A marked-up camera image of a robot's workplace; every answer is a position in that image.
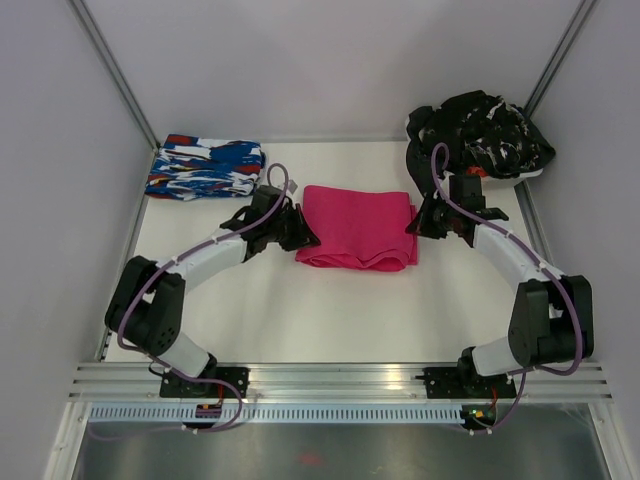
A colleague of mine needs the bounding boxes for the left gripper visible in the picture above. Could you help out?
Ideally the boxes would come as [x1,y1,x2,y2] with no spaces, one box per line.
[266,204,320,252]

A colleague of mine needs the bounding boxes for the pink trousers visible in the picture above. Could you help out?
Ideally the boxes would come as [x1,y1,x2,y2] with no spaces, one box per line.
[295,185,418,273]

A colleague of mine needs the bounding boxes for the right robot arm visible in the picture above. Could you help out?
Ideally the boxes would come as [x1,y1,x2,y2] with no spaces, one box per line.
[407,175,595,396]

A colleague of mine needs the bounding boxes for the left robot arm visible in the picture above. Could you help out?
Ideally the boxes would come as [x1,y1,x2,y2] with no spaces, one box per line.
[105,186,321,397]

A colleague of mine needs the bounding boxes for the folded blue patterned trousers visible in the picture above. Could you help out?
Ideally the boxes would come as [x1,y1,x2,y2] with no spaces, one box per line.
[145,134,266,201]

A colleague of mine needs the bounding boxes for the white basket with orange item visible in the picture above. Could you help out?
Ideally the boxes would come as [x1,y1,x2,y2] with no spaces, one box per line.
[465,166,543,190]

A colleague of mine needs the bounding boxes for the black patterned clothes pile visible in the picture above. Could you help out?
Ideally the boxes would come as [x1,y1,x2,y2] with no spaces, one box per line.
[406,90,556,197]

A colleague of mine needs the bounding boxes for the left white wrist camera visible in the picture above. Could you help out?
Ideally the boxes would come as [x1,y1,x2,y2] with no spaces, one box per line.
[251,180,298,216]

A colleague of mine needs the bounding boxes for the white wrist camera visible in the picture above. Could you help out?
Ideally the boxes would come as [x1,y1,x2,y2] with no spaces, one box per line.
[251,180,298,216]
[449,175,486,213]

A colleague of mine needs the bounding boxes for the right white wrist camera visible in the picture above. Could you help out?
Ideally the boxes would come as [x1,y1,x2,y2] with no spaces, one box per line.
[449,175,486,213]

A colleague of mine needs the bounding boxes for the slotted cable duct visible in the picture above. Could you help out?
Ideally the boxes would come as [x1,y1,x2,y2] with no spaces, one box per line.
[89,402,495,425]

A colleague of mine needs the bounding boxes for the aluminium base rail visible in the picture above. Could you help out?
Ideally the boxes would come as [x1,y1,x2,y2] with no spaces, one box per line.
[67,362,613,404]

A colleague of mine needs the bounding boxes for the right frame post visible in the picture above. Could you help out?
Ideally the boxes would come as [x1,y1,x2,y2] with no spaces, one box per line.
[524,0,600,117]

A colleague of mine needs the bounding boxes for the frame post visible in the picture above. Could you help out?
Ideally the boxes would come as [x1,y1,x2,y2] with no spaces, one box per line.
[66,0,160,151]
[524,0,600,117]

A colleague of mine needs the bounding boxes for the left frame post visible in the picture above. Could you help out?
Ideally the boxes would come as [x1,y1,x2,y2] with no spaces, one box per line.
[66,0,160,151]

